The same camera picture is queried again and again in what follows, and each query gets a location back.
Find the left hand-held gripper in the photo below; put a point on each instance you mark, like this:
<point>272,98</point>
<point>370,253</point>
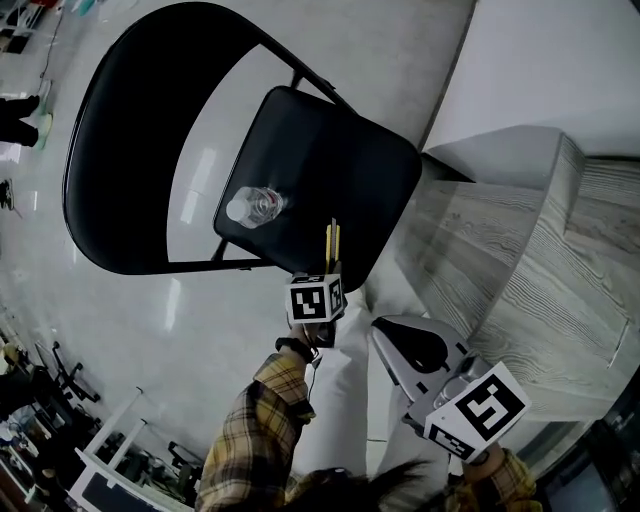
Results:
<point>310,300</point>

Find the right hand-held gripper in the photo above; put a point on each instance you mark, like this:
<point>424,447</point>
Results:
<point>480,405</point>

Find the yellow black utility knife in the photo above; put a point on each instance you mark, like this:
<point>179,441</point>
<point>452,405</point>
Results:
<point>332,245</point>

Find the person's left forearm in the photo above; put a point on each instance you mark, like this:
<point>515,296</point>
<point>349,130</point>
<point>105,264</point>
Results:
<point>260,410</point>

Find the person's right forearm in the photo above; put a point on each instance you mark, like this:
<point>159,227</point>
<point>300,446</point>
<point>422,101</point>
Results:
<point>500,475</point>

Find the black wrist watch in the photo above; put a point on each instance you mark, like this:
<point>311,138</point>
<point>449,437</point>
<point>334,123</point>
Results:
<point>295,347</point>

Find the person's legs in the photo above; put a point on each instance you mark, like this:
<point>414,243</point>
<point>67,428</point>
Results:
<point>345,380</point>

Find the grey wooden desk with shelves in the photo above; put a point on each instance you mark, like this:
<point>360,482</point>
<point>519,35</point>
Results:
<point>525,325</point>

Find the clear plastic water bottle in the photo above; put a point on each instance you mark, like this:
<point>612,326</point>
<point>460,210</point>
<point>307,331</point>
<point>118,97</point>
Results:
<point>255,207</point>

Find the dark glass door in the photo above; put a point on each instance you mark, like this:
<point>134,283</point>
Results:
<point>590,480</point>

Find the black office chair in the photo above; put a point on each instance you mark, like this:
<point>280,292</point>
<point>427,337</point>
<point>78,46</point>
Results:
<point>65,375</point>

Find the black folding chair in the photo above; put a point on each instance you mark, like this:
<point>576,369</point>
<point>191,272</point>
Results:
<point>125,100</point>

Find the cluttered white worktable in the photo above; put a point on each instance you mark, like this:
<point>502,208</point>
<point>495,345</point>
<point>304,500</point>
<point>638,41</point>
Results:
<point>100,480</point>

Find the scattered paper litter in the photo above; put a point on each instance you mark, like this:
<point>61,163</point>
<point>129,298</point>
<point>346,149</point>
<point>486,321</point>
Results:
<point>87,5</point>

